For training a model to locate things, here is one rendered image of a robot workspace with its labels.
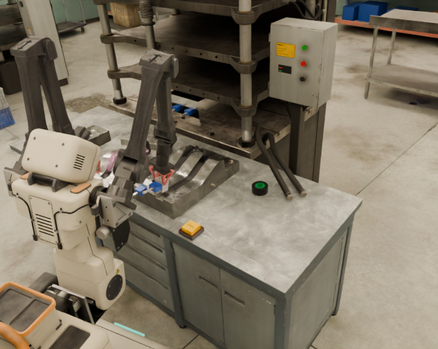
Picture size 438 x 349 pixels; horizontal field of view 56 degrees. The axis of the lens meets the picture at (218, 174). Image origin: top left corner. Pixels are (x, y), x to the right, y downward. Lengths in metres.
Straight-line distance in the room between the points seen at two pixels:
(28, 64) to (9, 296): 0.80
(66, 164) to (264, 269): 0.82
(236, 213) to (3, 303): 0.99
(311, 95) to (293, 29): 0.34
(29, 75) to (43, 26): 4.38
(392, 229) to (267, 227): 1.54
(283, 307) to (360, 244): 1.40
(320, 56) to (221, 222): 0.94
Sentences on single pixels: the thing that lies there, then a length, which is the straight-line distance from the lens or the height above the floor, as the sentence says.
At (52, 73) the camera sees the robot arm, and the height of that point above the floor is 1.49.
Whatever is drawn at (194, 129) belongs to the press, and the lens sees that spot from 2.69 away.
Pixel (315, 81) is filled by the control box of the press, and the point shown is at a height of 1.22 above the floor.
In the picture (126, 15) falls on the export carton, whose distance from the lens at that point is 7.80.
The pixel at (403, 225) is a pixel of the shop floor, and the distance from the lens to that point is 3.28.
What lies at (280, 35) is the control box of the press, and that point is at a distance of 2.24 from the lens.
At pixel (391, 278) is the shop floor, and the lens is 2.86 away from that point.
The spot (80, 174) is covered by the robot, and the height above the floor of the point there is 1.27.
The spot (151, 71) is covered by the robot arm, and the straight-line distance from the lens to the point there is 1.38.
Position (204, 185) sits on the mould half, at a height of 0.86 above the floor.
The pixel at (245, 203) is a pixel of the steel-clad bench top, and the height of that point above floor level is 0.80.
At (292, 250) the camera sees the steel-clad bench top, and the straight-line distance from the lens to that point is 1.74.
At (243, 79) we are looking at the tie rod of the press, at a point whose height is 1.20.
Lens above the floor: 1.99
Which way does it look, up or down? 33 degrees down
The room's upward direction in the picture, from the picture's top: 3 degrees counter-clockwise
